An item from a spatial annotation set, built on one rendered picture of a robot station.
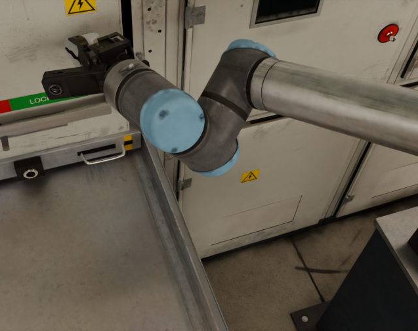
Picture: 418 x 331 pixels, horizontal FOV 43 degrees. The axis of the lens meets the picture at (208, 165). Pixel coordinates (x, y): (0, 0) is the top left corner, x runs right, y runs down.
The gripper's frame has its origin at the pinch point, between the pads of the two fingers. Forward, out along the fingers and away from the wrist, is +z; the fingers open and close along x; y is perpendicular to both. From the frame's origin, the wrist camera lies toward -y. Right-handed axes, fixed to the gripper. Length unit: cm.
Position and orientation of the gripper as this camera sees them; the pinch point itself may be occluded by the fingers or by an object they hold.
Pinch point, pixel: (65, 45)
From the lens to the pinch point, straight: 107.9
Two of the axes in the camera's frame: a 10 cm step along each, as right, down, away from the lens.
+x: -0.8, -7.6, -6.5
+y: 8.1, -4.3, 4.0
